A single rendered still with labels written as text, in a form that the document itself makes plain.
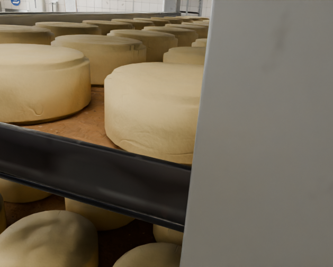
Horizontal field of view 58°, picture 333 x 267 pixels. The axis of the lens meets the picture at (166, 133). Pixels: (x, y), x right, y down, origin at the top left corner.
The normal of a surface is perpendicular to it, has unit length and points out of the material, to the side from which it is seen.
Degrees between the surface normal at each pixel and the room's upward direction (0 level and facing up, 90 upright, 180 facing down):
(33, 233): 0
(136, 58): 90
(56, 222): 0
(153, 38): 90
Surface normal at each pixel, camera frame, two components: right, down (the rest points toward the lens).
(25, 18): 0.94, 0.19
